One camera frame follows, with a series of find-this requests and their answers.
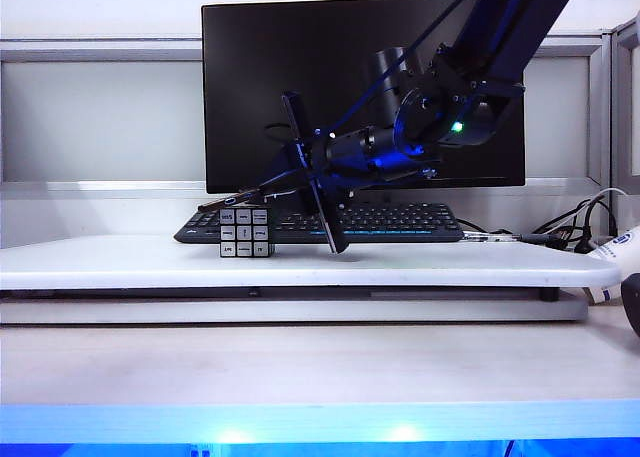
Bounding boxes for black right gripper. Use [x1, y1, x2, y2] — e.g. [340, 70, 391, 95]
[233, 91, 401, 255]

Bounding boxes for Rubik's cube with white stickers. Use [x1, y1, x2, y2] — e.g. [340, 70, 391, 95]
[218, 206, 277, 258]

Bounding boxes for black computer monitor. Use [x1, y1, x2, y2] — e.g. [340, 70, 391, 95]
[201, 0, 526, 203]

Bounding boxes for black keyboard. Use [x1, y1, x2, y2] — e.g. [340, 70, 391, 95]
[173, 202, 466, 246]

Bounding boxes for white desk riser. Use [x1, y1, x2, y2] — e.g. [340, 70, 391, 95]
[0, 234, 622, 326]

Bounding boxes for grey aluminium partition panel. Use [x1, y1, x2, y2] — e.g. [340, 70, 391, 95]
[609, 19, 640, 196]
[0, 31, 614, 201]

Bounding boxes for blue lit edge strip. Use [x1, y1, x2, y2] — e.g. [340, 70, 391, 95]
[0, 404, 640, 457]

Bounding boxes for white device at right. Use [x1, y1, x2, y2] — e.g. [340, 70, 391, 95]
[582, 226, 640, 307]

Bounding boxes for black round object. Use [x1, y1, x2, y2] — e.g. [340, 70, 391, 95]
[619, 273, 640, 341]

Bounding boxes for black cable bundle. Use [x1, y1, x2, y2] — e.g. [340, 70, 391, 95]
[529, 199, 617, 254]

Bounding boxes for white cable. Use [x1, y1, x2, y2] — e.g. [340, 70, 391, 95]
[589, 187, 629, 209]

